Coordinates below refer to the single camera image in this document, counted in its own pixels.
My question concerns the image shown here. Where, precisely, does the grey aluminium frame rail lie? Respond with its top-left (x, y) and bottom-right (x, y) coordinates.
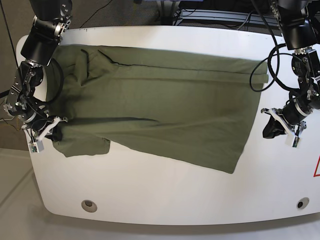
top-left (177, 9), bottom-right (265, 26)

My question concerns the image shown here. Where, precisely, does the white floor cable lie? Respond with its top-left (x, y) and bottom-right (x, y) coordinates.
top-left (0, 112), bottom-right (21, 124)

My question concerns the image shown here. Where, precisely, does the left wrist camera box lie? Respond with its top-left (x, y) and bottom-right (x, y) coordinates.
top-left (285, 135), bottom-right (302, 148)

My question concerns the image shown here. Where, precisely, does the table cable grommet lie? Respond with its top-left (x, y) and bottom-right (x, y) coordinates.
top-left (81, 200), bottom-right (98, 213)
top-left (296, 197), bottom-right (310, 210)

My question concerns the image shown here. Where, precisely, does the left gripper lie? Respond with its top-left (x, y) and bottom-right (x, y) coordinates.
top-left (261, 99), bottom-right (313, 139)

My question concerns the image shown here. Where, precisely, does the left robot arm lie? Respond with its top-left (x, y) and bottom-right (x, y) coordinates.
top-left (262, 0), bottom-right (320, 141)

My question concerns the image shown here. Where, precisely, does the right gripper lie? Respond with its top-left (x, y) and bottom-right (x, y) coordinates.
top-left (21, 113), bottom-right (68, 143)

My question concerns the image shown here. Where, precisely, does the red triangle warning sticker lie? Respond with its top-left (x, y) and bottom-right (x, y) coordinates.
top-left (313, 157), bottom-right (320, 177)

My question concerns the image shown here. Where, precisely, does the left table cable grommet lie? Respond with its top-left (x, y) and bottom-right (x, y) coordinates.
top-left (81, 200), bottom-right (98, 213)

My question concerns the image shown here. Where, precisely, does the yellow floor cable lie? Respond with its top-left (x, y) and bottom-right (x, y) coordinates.
top-left (0, 112), bottom-right (24, 132)

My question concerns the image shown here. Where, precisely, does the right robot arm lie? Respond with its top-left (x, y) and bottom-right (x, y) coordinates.
top-left (3, 0), bottom-right (73, 146)

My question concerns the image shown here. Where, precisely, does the black bar under table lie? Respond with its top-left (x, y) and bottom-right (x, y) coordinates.
top-left (0, 85), bottom-right (20, 99)

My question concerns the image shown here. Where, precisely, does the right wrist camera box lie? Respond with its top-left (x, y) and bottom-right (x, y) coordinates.
top-left (28, 141), bottom-right (44, 153)

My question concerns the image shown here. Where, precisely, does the right table cable grommet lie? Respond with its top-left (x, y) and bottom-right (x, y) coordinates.
top-left (296, 197), bottom-right (310, 210)

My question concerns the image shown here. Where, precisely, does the olive green T-shirt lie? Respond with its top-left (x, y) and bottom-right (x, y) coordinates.
top-left (45, 45), bottom-right (269, 174)

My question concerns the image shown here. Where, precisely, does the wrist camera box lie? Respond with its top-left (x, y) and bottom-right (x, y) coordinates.
top-left (28, 141), bottom-right (44, 153)
top-left (285, 135), bottom-right (302, 148)

